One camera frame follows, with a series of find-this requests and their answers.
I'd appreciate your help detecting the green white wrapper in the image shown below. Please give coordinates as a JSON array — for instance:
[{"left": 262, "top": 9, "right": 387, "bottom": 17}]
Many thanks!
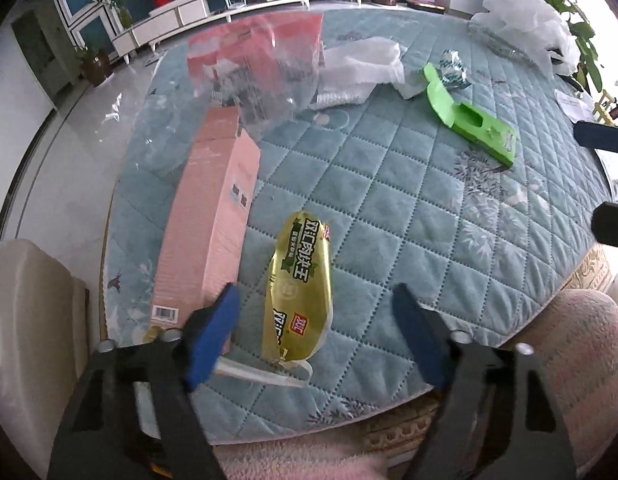
[{"left": 438, "top": 50, "right": 470, "bottom": 90}]

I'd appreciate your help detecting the long pink cardboard box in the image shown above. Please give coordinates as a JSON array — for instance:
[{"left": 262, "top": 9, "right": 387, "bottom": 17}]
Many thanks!
[{"left": 150, "top": 106, "right": 260, "bottom": 328}]

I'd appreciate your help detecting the yellow green snack wrapper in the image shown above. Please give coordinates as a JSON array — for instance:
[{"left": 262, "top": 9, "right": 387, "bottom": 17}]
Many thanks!
[{"left": 261, "top": 210, "right": 333, "bottom": 370}]

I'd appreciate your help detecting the white red plastic bag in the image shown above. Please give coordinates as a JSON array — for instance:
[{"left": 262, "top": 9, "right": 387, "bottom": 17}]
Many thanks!
[{"left": 309, "top": 37, "right": 427, "bottom": 110}]

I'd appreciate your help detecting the pink clear plastic bag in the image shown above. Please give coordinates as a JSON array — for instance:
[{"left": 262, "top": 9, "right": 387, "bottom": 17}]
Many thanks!
[{"left": 187, "top": 10, "right": 323, "bottom": 140}]

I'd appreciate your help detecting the printed paper flyer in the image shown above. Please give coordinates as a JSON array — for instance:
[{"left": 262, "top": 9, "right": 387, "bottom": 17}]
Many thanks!
[{"left": 554, "top": 90, "right": 594, "bottom": 124}]

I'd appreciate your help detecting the patterned beige carpet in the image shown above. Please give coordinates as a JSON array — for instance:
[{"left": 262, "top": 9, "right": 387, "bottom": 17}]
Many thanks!
[{"left": 361, "top": 311, "right": 515, "bottom": 457}]

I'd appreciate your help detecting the beige sofa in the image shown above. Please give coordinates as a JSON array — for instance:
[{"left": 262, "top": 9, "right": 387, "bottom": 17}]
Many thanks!
[{"left": 0, "top": 240, "right": 88, "bottom": 477}]

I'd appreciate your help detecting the white plastic bag far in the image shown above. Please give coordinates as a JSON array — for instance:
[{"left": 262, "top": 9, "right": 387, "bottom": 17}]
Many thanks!
[{"left": 469, "top": 0, "right": 580, "bottom": 78}]

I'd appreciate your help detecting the light blue quilted table cover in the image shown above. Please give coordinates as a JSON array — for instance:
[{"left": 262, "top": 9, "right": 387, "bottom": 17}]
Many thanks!
[{"left": 102, "top": 6, "right": 615, "bottom": 444}]

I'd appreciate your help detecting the dark pot floor plant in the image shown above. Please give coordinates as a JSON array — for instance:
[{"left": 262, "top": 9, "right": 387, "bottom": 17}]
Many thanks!
[{"left": 75, "top": 46, "right": 113, "bottom": 87}]

